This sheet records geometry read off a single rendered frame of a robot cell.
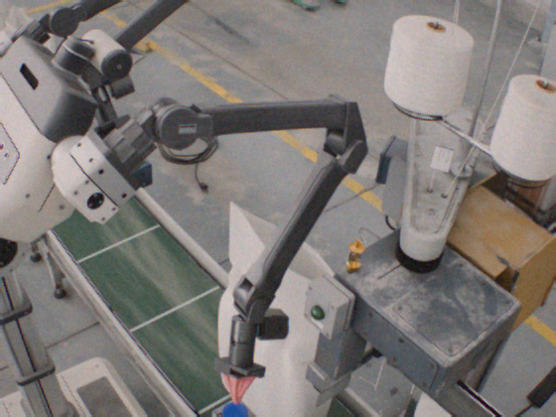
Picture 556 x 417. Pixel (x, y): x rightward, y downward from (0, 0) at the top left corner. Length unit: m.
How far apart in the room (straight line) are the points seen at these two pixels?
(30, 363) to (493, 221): 1.25
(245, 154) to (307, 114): 2.51
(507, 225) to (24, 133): 1.01
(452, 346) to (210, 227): 2.30
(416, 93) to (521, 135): 0.24
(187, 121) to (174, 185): 2.40
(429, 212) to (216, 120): 0.42
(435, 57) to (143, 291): 1.57
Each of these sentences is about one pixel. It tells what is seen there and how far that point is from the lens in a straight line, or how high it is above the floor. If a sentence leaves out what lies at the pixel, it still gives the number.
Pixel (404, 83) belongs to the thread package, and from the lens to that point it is 1.26.
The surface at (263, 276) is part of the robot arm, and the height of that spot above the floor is 1.19.
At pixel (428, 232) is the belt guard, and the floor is 1.42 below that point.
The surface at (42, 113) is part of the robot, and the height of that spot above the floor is 1.52.
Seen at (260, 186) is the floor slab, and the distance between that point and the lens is 3.54.
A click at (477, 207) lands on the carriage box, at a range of 1.41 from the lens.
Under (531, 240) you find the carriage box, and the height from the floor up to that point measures 1.33.
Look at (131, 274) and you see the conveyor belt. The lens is 2.51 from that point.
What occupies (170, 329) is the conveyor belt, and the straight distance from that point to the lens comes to 2.32.
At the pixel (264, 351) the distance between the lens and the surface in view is 1.75.
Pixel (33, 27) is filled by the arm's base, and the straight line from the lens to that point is 1.66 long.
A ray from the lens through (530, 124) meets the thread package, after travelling 1.13.
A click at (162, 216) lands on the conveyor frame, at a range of 2.71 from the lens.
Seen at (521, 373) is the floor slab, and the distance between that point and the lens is 2.94.
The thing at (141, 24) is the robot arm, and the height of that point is 1.48.
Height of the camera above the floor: 2.15
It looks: 40 degrees down
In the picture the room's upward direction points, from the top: 5 degrees clockwise
